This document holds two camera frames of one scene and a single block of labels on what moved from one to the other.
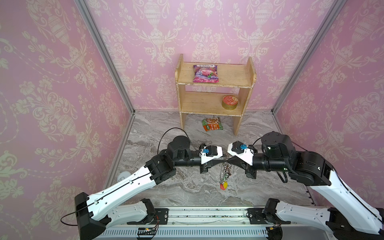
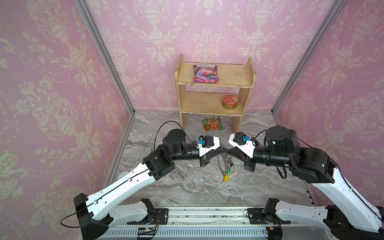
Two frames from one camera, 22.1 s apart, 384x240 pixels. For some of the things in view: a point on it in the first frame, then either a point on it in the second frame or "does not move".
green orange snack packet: [212, 123] does not move
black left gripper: [206, 165] to [205, 158]
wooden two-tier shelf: [211, 88] does not move
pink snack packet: [205, 73] does not move
